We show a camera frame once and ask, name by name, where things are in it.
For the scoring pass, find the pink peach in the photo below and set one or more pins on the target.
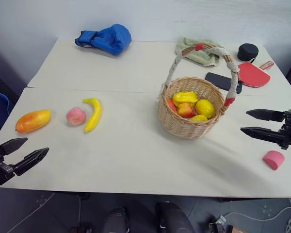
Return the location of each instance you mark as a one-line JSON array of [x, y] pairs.
[[75, 117]]

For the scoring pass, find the orange carrot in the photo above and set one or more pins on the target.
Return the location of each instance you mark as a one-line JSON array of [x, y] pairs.
[[172, 105]]

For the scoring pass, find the red table tennis paddle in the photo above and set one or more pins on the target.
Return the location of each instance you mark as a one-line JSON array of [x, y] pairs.
[[254, 74]]

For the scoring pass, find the orange yellow mango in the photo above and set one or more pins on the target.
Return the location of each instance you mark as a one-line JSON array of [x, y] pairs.
[[32, 121]]

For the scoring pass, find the black smartphone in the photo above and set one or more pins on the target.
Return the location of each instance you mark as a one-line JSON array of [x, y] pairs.
[[218, 78]]

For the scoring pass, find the yellow banana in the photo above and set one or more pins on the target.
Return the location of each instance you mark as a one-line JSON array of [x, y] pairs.
[[95, 116]]

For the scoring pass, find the red orange apple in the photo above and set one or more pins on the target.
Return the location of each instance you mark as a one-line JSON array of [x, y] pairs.
[[185, 109]]

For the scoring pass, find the blue rounded container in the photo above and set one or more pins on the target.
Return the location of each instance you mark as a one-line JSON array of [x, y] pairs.
[[0, 109]]

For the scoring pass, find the small yellow fruit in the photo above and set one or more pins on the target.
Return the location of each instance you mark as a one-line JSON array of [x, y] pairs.
[[198, 118]]

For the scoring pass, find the black round case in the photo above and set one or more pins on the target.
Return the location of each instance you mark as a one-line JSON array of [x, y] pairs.
[[247, 51]]

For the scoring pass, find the yellow fruits in basket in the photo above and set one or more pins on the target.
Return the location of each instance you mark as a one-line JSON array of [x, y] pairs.
[[184, 97]]

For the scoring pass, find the blue boxing glove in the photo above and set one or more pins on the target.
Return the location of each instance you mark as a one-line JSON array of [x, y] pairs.
[[111, 38]]

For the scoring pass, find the pink half-round block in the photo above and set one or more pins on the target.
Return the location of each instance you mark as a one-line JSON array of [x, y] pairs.
[[273, 159]]

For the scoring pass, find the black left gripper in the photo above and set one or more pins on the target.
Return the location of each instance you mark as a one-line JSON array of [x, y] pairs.
[[0, 170]]

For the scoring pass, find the brown cardboard piece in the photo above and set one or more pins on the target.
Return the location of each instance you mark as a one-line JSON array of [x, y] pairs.
[[235, 229]]

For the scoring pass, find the yellow lemon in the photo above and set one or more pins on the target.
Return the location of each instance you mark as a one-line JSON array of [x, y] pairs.
[[205, 108]]

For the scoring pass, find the green towel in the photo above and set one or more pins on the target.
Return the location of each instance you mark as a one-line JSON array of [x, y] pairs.
[[201, 58]]

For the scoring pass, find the small grey floor device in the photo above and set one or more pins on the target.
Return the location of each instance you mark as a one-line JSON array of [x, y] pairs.
[[218, 223]]

